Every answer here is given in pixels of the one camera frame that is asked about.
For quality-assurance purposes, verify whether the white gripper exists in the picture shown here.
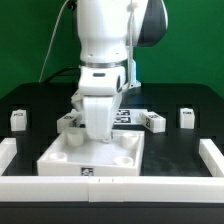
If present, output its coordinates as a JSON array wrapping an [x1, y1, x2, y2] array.
[[71, 66, 126, 144]]

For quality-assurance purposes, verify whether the white square tabletop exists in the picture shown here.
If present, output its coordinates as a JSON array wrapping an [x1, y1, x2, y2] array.
[[37, 128, 145, 176]]

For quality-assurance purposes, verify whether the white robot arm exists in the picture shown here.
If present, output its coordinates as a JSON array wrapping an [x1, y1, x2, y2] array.
[[72, 0, 168, 140]]

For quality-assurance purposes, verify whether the AprilTag marker sheet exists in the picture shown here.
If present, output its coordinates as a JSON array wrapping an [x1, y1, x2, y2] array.
[[114, 109, 146, 125]]

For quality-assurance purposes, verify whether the white U-shaped fence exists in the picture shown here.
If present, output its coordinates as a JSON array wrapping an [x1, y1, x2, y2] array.
[[0, 138, 224, 203]]

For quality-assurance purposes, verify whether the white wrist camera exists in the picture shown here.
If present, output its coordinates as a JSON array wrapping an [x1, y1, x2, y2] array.
[[78, 67, 124, 96]]

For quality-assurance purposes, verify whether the black cable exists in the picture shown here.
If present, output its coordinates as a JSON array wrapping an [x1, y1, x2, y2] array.
[[43, 65, 82, 84]]

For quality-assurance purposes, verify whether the white cable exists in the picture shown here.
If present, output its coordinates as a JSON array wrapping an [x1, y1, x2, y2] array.
[[38, 0, 73, 84]]

